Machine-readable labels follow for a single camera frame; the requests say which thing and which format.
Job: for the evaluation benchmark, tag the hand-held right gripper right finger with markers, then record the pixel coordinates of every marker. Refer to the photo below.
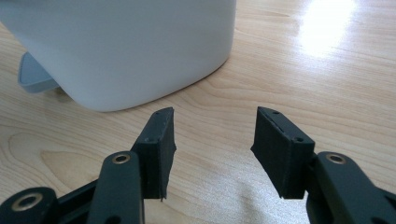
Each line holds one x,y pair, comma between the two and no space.
281,155

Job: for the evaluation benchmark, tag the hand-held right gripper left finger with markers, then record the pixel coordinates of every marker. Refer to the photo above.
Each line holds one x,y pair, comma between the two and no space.
157,155

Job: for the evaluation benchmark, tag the white grey pedal bin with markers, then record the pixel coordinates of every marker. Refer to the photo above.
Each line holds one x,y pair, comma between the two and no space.
124,46

